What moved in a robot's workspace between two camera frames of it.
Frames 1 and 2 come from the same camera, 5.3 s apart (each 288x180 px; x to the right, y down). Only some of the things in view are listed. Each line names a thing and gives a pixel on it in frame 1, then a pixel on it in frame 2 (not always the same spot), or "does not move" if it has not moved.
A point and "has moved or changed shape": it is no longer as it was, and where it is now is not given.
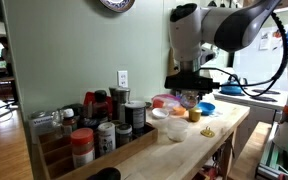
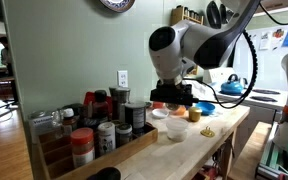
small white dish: x=159 y=113 does not move
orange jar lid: x=178 y=111 does not move
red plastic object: x=89 y=96 does not move
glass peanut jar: x=189 y=98 has moved or changed shape
